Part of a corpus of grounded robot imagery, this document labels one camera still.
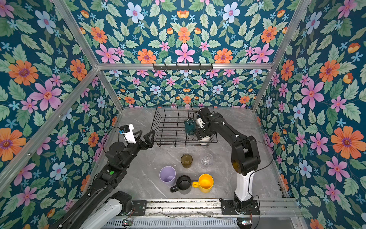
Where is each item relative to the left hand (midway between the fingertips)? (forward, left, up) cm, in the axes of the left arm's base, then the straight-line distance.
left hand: (149, 128), depth 69 cm
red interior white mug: (+6, -30, -26) cm, 40 cm away
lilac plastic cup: (-14, -6, -27) cm, 31 cm away
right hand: (+10, -30, -21) cm, 38 cm away
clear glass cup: (-6, -30, -31) cm, 43 cm away
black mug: (-20, -15, -30) cm, 39 cm away
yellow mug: (-20, -27, -30) cm, 45 cm away
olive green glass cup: (-5, -17, -29) cm, 34 cm away
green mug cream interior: (+16, -21, -20) cm, 33 cm away
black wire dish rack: (+22, -4, -31) cm, 38 cm away
